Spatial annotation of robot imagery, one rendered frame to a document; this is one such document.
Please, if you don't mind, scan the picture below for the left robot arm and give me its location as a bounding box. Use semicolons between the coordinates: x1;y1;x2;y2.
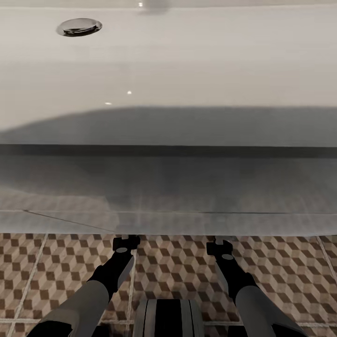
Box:
25;234;140;337

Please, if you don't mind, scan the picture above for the robot trunk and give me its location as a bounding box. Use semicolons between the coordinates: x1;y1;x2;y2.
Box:
133;300;205;337

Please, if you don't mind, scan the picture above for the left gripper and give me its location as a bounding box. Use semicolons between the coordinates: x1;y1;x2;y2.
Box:
112;235;140;251

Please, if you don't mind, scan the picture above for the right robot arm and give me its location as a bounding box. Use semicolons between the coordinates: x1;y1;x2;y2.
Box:
206;235;309;337

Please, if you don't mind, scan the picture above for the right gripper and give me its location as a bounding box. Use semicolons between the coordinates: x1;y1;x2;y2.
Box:
206;242;232;256

